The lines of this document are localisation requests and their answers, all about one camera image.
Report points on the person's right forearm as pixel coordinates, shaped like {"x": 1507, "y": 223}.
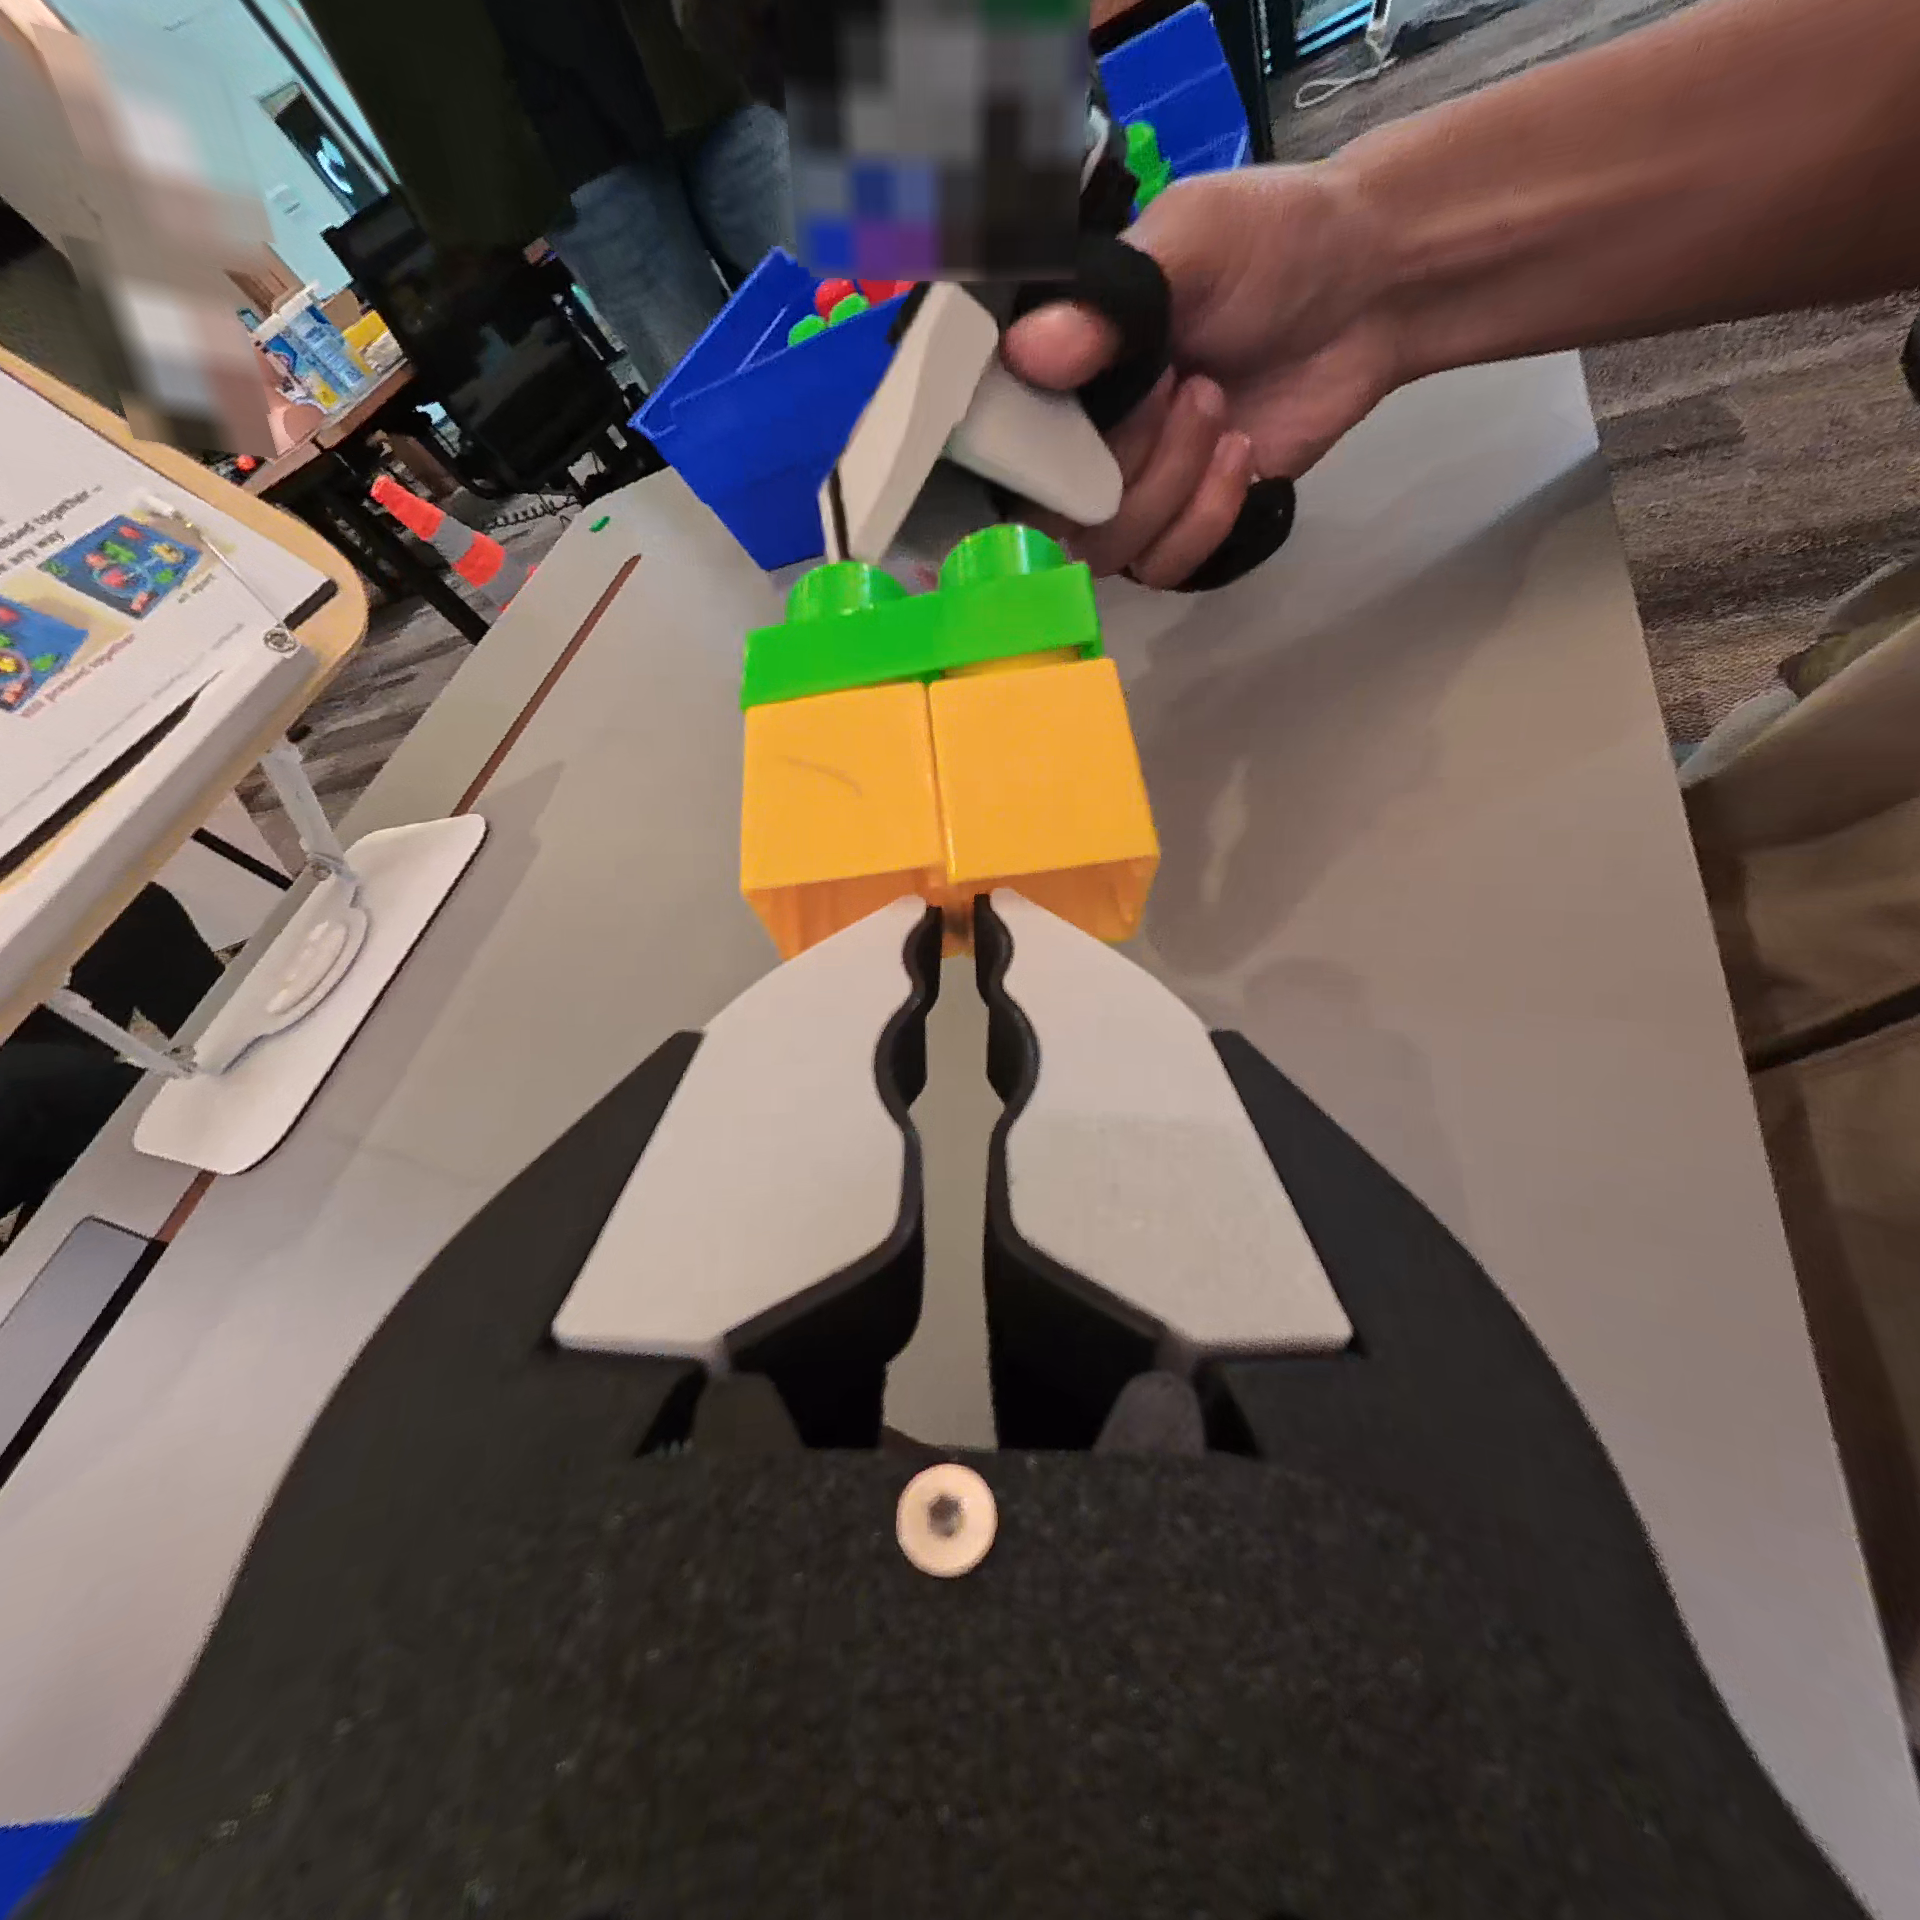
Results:
{"x": 1652, "y": 182}

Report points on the orange traffic cone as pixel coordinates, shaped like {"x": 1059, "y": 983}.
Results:
{"x": 452, "y": 541}

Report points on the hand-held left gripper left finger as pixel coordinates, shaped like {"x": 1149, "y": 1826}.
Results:
{"x": 737, "y": 1200}

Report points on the green two-stud toy block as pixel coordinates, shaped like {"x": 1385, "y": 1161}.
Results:
{"x": 932, "y": 624}

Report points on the black flat panel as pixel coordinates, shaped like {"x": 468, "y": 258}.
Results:
{"x": 60, "y": 1336}

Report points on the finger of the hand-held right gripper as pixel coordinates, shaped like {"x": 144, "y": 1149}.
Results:
{"x": 1045, "y": 450}
{"x": 901, "y": 422}

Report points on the person's right hand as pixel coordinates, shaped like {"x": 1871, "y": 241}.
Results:
{"x": 1260, "y": 333}

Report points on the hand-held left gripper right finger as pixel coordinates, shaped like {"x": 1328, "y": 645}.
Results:
{"x": 1179, "y": 1200}

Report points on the yellow toy building block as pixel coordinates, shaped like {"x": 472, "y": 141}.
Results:
{"x": 1045, "y": 780}
{"x": 841, "y": 812}

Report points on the printed instruction sheet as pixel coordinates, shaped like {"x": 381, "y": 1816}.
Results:
{"x": 92, "y": 602}

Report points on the blue plastic bin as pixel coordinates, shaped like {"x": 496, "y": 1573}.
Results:
{"x": 31, "y": 1874}
{"x": 1187, "y": 77}
{"x": 737, "y": 422}

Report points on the wooden display board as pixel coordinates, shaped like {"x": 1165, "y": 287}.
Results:
{"x": 182, "y": 872}

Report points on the white book stand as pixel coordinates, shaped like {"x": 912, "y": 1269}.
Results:
{"x": 301, "y": 990}

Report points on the cluster of toy blocks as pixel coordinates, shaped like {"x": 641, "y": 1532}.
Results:
{"x": 841, "y": 309}

